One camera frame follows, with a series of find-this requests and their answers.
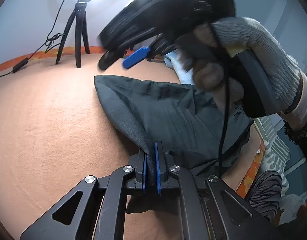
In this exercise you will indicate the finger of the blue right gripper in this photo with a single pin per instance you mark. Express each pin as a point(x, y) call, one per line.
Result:
point(136, 57)

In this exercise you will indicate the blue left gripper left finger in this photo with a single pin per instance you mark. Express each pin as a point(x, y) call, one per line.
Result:
point(143, 187)

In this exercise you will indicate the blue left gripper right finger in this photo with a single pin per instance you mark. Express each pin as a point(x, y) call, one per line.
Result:
point(158, 173)

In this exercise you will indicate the dark grey pants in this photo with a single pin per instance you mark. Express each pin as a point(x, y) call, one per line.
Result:
point(183, 118)

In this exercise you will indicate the right hand in grey glove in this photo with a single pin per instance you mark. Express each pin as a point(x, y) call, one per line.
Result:
point(239, 62)

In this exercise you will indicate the folded light blue cloth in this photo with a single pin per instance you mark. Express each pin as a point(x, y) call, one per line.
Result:
point(172, 61)

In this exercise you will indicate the small black tripod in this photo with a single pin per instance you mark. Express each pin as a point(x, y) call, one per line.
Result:
point(79, 16)

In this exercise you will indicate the striped grey trouser leg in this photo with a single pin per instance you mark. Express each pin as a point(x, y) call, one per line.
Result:
point(265, 193)

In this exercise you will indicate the green striped white pillow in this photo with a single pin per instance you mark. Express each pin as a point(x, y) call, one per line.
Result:
point(276, 152)

